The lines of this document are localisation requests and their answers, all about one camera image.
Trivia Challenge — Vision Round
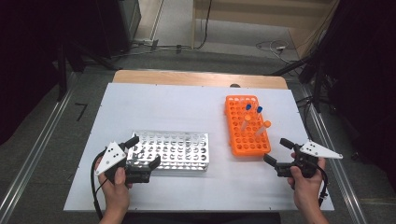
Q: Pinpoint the hand-held gripper black cable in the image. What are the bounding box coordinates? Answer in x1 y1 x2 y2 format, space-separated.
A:
90 148 108 221
317 164 331 208

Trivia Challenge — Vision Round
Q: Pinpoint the black floor cable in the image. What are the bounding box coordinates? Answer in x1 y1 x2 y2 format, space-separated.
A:
295 95 316 141

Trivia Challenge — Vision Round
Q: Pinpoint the grey floor cable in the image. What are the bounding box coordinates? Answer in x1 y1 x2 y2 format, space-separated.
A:
111 37 195 59

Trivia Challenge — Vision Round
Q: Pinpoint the silver metal test tube rack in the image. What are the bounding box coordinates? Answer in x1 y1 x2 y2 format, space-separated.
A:
126 130 210 173

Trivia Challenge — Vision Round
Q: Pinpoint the right hand-held gripper black cable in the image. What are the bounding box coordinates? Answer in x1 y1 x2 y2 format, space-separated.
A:
317 164 331 208

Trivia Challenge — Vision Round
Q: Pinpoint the person's right hand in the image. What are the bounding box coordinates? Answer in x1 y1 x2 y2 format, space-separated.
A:
287 152 327 213

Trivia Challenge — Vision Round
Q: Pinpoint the wooden table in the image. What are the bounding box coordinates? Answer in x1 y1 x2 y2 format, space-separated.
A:
111 69 289 91

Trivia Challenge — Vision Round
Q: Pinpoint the black curtain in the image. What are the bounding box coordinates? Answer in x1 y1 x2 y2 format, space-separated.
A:
323 0 396 188
0 0 104 146

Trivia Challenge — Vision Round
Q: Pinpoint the person's left hand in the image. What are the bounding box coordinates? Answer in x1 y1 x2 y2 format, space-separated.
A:
94 157 134 217

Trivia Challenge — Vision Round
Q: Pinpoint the light wooden platform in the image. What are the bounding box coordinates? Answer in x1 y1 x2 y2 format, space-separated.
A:
191 0 342 60

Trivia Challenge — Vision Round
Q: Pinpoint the black metal stand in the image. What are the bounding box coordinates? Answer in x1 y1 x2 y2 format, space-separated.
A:
269 46 331 113

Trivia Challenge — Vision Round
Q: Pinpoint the orange-capped test tube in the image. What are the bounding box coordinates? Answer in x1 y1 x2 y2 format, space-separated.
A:
240 114 252 133
254 119 273 138

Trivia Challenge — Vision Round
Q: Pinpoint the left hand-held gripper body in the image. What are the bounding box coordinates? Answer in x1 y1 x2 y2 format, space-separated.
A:
94 141 153 185

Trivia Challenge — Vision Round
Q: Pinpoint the aluminium floor rail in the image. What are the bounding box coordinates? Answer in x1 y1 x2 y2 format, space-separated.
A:
0 72 78 224
300 85 370 224

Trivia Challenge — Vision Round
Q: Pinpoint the black cabinet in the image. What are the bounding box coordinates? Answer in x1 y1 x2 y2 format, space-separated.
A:
96 0 142 59

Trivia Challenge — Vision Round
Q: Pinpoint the black hanging cable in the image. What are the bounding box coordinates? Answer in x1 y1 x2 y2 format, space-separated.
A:
193 0 213 50

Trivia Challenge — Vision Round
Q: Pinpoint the white floor cable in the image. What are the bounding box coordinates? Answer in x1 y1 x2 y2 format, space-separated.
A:
255 39 302 64

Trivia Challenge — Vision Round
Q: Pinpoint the orange plastic test tube rack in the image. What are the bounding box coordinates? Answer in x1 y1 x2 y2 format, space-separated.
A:
224 94 272 157

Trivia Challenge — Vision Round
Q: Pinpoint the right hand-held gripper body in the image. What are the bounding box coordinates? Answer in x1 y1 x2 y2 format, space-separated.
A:
275 140 344 179

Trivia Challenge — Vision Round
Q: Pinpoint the white table board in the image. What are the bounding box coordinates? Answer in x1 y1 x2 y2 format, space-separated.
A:
64 82 334 213

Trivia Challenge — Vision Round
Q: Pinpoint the left hand-held gripper black cable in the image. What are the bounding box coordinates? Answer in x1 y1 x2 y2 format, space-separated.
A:
90 148 108 221

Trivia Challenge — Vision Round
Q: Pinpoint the black tripod stand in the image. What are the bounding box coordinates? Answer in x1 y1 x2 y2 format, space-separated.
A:
55 40 122 102

